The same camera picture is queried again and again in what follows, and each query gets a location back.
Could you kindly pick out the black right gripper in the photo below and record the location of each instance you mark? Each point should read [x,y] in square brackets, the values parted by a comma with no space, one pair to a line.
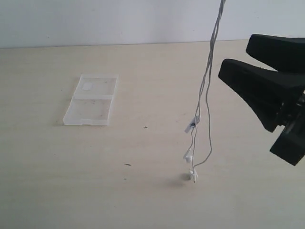
[277,99]

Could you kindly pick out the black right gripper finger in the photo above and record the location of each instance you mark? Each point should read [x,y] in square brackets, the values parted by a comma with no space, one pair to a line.
[282,54]

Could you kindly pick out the clear plastic storage case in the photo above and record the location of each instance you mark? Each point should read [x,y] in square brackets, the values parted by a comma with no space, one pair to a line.
[92,100]

